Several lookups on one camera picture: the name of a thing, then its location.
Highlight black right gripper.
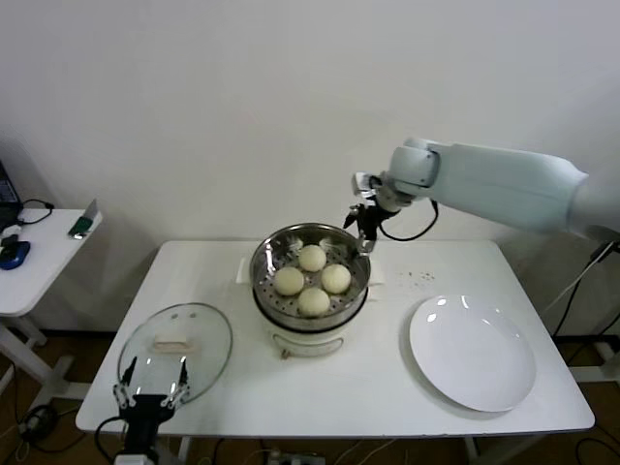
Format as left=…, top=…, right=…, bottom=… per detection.
left=342, top=196, right=403, bottom=257

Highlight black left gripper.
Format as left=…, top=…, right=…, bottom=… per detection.
left=112, top=356, right=190, bottom=451

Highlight white steamed baozi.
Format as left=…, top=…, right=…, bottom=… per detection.
left=296, top=287, right=331, bottom=318
left=297, top=244, right=327, bottom=273
left=273, top=266, right=306, bottom=297
left=321, top=263, right=352, bottom=295

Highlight glass lid with white handle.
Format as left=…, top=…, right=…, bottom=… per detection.
left=117, top=302, right=234, bottom=408

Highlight stainless steel steamer basket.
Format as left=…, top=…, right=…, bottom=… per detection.
left=235, top=222, right=387, bottom=330

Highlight dark crumb specks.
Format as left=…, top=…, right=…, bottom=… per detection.
left=399, top=269, right=436, bottom=288

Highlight white electric cooker pot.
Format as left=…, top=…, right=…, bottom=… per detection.
left=252, top=283, right=384, bottom=362

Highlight floor power strip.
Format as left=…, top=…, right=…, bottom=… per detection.
left=268, top=449, right=326, bottom=465

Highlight white side table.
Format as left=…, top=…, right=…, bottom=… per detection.
left=0, top=207, right=104, bottom=403

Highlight white round plate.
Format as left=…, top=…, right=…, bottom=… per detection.
left=400, top=294, right=539, bottom=412

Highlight blue handheld device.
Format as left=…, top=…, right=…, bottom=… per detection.
left=0, top=240, right=32, bottom=271

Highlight small green white gadget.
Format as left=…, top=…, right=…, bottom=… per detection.
left=0, top=223, right=24, bottom=251

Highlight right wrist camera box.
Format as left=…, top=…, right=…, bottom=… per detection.
left=352, top=171, right=378, bottom=199

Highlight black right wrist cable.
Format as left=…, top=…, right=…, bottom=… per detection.
left=380, top=198, right=440, bottom=242

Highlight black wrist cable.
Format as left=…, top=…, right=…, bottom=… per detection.
left=380, top=198, right=440, bottom=242
left=94, top=416, right=130, bottom=456

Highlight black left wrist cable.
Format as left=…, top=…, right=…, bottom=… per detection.
left=94, top=416, right=130, bottom=456

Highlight black floor cable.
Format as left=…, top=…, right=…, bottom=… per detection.
left=14, top=404, right=91, bottom=456

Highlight green handled scraper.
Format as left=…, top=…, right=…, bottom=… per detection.
left=67, top=198, right=102, bottom=239

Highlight black laptop cable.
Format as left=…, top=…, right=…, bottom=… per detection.
left=17, top=199, right=54, bottom=227

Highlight white hanging cable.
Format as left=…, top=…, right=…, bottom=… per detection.
left=541, top=261, right=596, bottom=314

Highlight black power cable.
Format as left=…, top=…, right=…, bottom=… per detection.
left=554, top=239, right=620, bottom=338

